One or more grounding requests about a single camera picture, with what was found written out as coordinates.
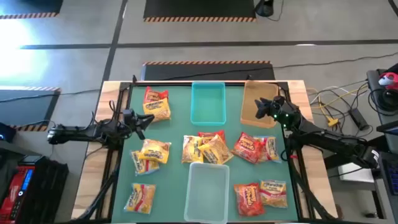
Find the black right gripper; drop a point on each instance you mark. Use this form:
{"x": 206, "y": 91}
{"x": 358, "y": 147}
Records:
{"x": 276, "y": 107}

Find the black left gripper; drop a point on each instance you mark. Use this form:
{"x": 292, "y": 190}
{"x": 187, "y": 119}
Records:
{"x": 130, "y": 119}

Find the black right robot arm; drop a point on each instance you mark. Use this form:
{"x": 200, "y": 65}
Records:
{"x": 326, "y": 137}

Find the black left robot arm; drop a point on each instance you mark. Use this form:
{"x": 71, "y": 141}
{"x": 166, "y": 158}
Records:
{"x": 77, "y": 133}

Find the orange plastic bin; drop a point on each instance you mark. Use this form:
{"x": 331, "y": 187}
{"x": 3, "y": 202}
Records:
{"x": 252, "y": 105}

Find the green table mat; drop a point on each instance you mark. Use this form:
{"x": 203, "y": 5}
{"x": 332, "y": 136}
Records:
{"x": 177, "y": 124}

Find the teal plastic bin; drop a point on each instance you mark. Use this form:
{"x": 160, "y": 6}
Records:
{"x": 208, "y": 105}

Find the black hazard-striped floor mat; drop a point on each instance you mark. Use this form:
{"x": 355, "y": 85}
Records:
{"x": 199, "y": 9}
{"x": 28, "y": 6}
{"x": 25, "y": 109}
{"x": 202, "y": 73}

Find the clear plastic bin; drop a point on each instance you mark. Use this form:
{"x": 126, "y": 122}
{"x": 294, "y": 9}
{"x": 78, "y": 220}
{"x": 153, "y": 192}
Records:
{"x": 206, "y": 193}

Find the black power adapter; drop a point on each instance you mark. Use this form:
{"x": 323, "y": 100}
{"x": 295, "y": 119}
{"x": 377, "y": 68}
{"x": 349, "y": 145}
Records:
{"x": 359, "y": 119}

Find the black stand base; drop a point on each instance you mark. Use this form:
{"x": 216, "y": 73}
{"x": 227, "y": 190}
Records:
{"x": 264, "y": 7}

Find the black crate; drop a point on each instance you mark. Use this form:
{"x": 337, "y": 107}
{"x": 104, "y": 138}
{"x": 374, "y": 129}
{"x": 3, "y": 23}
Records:
{"x": 49, "y": 189}

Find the white box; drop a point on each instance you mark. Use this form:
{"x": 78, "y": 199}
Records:
{"x": 354, "y": 175}

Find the grey desk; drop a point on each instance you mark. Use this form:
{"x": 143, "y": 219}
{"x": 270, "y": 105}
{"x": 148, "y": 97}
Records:
{"x": 382, "y": 118}

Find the black device with blue light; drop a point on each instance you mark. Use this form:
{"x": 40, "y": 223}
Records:
{"x": 6, "y": 132}

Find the red tool case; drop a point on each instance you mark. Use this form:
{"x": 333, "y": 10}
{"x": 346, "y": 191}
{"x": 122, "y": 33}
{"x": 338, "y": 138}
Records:
{"x": 15, "y": 193}

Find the black keyboard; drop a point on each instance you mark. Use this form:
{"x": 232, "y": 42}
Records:
{"x": 391, "y": 174}

